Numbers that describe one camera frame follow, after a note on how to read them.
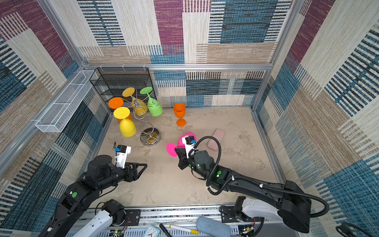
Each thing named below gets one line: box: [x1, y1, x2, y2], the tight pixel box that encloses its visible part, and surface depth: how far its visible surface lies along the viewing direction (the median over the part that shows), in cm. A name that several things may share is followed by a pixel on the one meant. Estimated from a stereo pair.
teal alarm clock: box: [143, 224, 161, 237], surface depth 70 cm
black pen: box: [158, 223, 173, 237], surface depth 71 cm
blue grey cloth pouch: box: [196, 216, 231, 237], surface depth 70 cm
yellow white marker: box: [169, 224, 200, 235], surface depth 71 cm
